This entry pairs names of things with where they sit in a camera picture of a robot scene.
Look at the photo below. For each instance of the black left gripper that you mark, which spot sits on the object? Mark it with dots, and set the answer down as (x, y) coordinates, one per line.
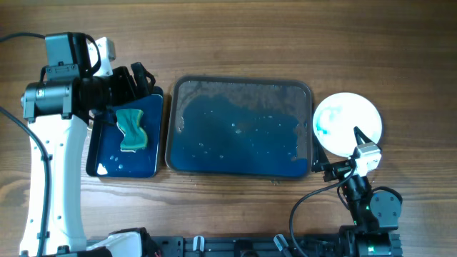
(128, 89)

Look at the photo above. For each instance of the large dark metal tray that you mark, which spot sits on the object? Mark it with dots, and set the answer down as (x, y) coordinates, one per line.
(240, 126)

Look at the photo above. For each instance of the white plate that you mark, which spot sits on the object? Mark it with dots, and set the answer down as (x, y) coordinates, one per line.
(337, 115)

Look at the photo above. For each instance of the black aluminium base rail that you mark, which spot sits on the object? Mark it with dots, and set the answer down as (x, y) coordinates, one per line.
(242, 246)

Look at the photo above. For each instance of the green yellow sponge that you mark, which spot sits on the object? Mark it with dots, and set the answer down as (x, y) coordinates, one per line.
(128, 122)

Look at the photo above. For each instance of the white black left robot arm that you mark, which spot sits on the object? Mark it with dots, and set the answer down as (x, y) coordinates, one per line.
(57, 112)

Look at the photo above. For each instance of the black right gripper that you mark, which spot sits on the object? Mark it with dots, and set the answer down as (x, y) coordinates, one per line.
(320, 160)

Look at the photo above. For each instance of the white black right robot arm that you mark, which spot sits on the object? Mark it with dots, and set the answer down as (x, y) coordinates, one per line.
(375, 211)

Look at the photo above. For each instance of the small black water tray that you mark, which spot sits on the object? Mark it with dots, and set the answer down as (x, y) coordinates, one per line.
(105, 158)

